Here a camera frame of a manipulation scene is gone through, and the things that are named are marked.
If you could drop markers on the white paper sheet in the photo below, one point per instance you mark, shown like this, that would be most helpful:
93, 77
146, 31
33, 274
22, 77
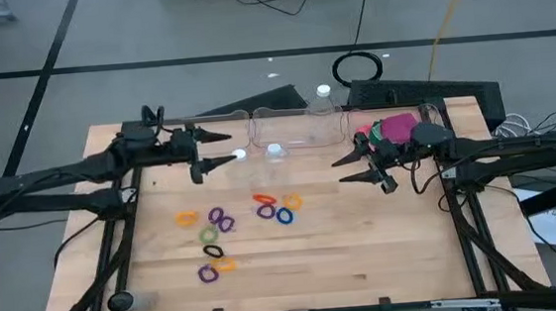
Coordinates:
552, 228

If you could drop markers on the clear bottle white cap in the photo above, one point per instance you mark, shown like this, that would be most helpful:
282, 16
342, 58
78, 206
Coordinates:
323, 90
239, 154
273, 149

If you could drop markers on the black coil wristband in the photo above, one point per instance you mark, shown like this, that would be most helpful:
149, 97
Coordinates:
205, 251

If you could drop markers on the blue coil wristband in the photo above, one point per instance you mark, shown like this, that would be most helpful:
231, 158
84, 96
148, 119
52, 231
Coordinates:
278, 216

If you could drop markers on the black perforated case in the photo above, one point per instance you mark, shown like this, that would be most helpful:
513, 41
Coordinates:
452, 92

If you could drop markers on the pink cloth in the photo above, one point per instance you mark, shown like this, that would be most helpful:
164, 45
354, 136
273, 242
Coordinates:
361, 131

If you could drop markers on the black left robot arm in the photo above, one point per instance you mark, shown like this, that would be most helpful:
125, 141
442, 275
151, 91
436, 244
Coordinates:
61, 175

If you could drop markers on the green coil wristband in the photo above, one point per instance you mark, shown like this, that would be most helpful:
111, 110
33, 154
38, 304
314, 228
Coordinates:
201, 235

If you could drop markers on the red-orange coil wristband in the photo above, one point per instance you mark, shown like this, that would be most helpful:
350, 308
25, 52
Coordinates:
256, 197

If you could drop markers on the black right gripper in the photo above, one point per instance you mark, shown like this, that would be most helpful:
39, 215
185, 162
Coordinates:
392, 154

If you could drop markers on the light green cloth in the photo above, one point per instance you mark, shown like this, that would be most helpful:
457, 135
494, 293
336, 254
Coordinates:
376, 128

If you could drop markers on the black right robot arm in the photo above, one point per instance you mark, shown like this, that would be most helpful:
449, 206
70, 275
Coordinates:
506, 150

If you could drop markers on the magenta cloth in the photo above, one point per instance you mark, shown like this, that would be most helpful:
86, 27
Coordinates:
400, 126

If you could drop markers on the purple coil wristband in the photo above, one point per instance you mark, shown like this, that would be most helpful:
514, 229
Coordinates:
233, 223
258, 211
200, 274
209, 215

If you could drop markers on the black round disc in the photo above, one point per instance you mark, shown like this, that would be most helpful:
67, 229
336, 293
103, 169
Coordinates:
120, 302

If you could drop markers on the black flat panel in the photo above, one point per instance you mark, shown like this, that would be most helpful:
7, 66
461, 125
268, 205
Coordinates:
264, 102

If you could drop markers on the clear plastic bin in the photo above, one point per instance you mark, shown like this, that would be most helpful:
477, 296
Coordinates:
434, 113
236, 129
296, 129

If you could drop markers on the yellow-orange coil wristband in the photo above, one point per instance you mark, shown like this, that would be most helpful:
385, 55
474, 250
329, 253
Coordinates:
235, 263
285, 203
176, 219

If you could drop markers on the dark green cloth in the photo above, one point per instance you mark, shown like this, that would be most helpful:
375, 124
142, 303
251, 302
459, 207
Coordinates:
375, 139

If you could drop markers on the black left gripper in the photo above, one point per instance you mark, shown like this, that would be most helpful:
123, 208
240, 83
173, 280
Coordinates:
183, 148

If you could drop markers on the silver frame bracket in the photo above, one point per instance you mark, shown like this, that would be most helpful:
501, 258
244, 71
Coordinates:
463, 303

